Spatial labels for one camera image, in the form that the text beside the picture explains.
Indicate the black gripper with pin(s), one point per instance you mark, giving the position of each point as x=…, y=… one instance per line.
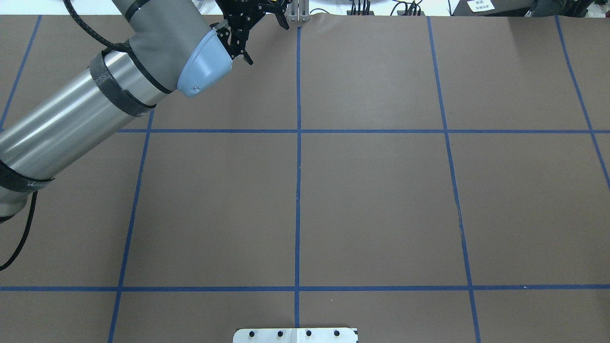
x=241, y=29

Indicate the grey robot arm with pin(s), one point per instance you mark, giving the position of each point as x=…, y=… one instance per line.
x=173, y=49

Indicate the aluminium frame post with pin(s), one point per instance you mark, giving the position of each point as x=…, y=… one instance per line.
x=298, y=10

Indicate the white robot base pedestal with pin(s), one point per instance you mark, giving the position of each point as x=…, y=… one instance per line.
x=297, y=335

